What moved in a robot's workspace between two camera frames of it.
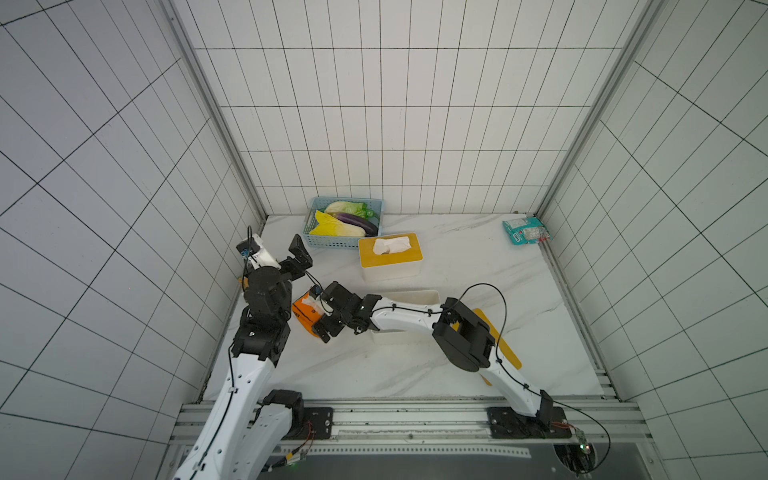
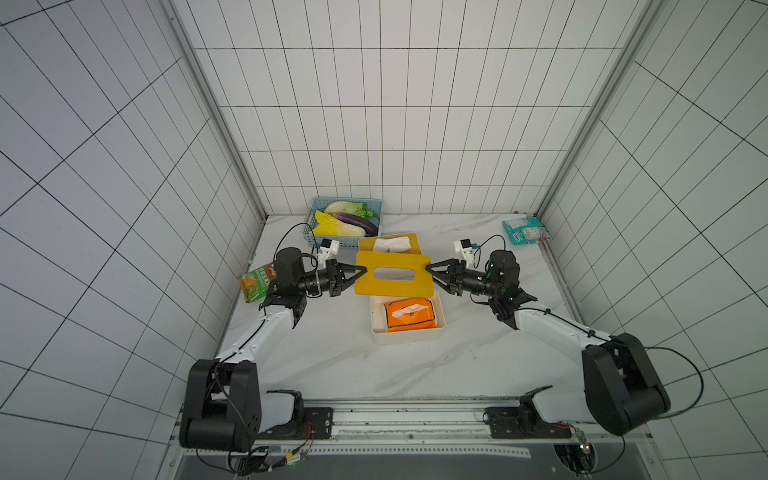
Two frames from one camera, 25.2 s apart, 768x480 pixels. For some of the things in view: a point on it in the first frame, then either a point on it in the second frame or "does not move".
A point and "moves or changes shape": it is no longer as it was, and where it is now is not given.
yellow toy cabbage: [329, 226] does not move
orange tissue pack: [308, 310] moves or changes shape
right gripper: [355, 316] to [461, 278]
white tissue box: [406, 337] does not move
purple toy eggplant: [370, 228] does not move
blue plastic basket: [317, 203] does not move
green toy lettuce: [353, 208] does not move
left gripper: [297, 270] to [335, 270]
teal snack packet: [526, 230] does not move
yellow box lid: [368, 258] does not move
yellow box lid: [505, 349] to [420, 287]
